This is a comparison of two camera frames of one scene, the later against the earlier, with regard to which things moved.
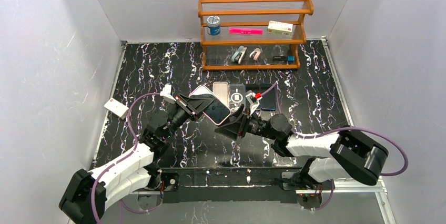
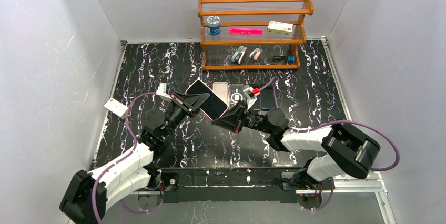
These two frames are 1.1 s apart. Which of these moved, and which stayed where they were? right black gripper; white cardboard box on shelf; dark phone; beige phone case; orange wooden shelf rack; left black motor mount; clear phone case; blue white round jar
Moved: dark phone; right black gripper
Stayed: white cardboard box on shelf; clear phone case; left black motor mount; orange wooden shelf rack; beige phone case; blue white round jar
